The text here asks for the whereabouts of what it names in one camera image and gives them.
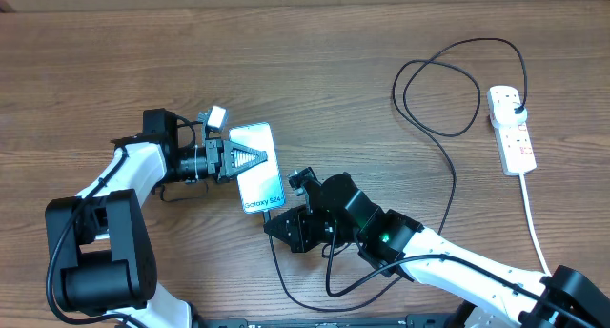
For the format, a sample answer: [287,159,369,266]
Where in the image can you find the Samsung Galaxy smartphone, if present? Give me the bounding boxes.
[229,122,285,214]

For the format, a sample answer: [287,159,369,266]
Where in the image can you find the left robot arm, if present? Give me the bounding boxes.
[45,106,269,327]

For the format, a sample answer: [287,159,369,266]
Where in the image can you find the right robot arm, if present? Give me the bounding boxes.
[264,168,609,327]

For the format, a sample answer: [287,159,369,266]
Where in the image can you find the white charger plug adapter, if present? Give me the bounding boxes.
[490,102,528,129]

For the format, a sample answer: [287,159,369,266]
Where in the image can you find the white power strip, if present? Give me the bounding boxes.
[486,85,537,176]

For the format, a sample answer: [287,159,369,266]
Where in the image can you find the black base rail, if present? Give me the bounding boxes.
[190,312,539,328]

